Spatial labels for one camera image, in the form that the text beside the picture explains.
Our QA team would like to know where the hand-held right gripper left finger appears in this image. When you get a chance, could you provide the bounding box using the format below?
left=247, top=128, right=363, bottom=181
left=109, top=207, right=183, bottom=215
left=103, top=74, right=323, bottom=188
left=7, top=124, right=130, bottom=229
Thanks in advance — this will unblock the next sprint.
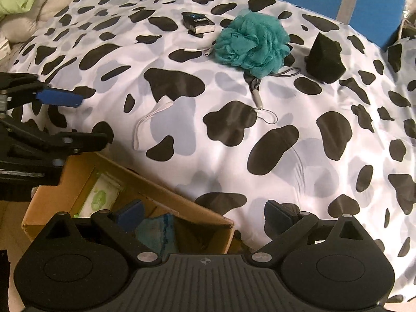
left=39, top=199, right=163, bottom=265

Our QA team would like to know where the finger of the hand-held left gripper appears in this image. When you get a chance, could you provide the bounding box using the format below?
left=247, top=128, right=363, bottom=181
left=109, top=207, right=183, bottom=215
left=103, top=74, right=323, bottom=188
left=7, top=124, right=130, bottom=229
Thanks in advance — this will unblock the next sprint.
left=0, top=73, right=83, bottom=111
left=0, top=117, right=108, bottom=169

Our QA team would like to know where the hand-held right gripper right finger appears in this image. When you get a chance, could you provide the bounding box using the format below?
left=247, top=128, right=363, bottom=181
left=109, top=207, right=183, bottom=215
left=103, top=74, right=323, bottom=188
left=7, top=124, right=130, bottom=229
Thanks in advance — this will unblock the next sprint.
left=250, top=200, right=374, bottom=265

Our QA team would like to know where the blue tissue packet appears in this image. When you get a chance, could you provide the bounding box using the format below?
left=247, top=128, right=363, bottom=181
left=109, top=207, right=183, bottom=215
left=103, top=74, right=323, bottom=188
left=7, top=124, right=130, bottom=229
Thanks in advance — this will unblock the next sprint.
left=135, top=214, right=176, bottom=256

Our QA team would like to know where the green wet wipes packet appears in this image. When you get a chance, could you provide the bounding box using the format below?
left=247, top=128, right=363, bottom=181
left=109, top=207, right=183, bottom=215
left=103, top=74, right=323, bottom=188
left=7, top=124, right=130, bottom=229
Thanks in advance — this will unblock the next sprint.
left=73, top=172, right=122, bottom=218

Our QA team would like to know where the brown cardboard box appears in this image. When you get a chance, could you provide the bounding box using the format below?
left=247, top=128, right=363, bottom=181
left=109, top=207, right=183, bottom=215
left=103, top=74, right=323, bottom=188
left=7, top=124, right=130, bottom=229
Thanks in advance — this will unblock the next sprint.
left=21, top=151, right=235, bottom=256

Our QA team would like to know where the white fabric strap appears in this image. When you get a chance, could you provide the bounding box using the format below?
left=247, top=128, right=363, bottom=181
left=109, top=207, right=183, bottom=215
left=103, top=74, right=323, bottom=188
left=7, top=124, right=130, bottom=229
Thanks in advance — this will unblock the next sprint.
left=133, top=97, right=174, bottom=152

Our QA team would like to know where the black foam block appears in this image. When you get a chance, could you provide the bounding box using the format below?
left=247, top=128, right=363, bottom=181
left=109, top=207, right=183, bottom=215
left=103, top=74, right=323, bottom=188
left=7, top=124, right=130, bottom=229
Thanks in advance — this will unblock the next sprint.
left=305, top=32, right=347, bottom=84

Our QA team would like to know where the black tissue packet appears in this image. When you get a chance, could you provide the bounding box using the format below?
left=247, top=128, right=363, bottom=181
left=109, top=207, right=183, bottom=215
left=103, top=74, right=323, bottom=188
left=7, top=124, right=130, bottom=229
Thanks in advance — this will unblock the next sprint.
left=182, top=11, right=216, bottom=35

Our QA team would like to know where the teal bath loofah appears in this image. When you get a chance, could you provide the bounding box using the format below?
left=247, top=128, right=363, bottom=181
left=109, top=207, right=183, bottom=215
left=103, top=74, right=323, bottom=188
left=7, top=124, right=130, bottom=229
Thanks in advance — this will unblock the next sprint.
left=213, top=10, right=291, bottom=79

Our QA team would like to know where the cow print blanket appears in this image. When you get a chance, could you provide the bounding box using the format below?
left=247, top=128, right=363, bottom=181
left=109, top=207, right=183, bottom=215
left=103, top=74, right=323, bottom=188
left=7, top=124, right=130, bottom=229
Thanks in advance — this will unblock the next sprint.
left=8, top=0, right=416, bottom=304

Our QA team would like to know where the beige quilt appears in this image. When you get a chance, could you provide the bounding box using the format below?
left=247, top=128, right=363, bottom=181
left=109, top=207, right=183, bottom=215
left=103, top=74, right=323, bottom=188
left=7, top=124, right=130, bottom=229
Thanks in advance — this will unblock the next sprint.
left=0, top=0, right=85, bottom=43

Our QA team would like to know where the blue grey striped cushion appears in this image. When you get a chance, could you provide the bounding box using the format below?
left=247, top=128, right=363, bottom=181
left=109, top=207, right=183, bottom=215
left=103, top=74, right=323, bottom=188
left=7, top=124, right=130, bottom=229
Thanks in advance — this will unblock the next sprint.
left=214, top=0, right=407, bottom=51

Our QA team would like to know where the grey cord with white toggle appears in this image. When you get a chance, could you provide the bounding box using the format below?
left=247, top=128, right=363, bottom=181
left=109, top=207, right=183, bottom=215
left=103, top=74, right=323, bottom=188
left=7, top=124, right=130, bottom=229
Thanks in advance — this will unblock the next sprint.
left=245, top=67, right=301, bottom=126

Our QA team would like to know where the white cable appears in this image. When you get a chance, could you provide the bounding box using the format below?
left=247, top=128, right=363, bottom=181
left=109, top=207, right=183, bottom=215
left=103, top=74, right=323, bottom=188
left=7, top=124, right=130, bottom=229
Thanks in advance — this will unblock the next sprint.
left=184, top=41, right=218, bottom=56

